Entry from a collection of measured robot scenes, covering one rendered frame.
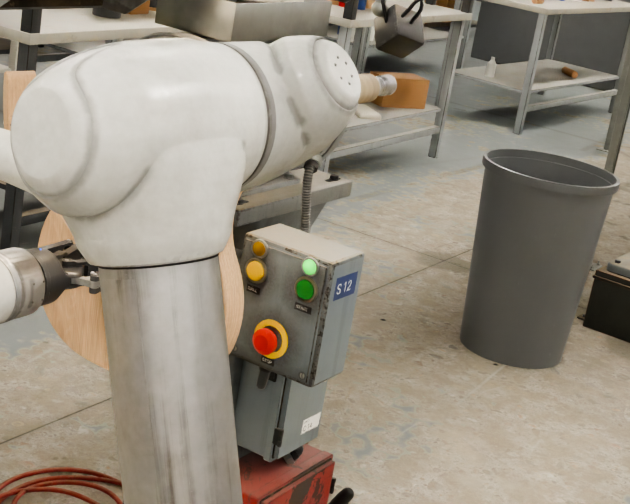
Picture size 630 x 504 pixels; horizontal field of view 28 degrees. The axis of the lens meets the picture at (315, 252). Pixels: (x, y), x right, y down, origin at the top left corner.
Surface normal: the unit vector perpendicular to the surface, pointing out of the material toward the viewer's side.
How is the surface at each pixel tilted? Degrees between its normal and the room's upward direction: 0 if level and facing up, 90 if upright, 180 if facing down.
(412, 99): 90
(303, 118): 115
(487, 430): 0
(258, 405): 90
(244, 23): 90
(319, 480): 90
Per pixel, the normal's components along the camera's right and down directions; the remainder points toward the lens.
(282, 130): 0.72, 0.27
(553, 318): 0.41, 0.40
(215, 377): 0.80, 0.00
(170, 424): 0.08, 0.11
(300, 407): 0.83, 0.29
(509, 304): -0.44, 0.26
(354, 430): 0.16, -0.94
